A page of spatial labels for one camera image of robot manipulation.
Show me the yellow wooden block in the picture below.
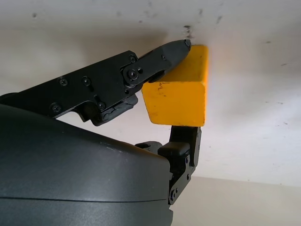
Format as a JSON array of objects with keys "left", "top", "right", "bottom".
[{"left": 142, "top": 44, "right": 209, "bottom": 127}]

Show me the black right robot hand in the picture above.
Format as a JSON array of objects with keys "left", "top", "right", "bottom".
[{"left": 0, "top": 39, "right": 202, "bottom": 226}]

